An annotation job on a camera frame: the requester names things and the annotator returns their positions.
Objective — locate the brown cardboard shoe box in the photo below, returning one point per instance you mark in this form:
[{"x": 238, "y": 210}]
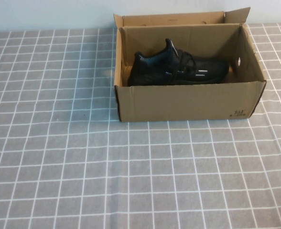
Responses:
[{"x": 178, "y": 102}]

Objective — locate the black knit sneaker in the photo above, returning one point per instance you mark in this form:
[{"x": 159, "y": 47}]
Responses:
[{"x": 202, "y": 66}]

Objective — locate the grey checked tablecloth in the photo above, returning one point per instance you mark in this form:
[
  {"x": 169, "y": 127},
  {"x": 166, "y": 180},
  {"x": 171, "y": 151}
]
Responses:
[{"x": 83, "y": 167}]

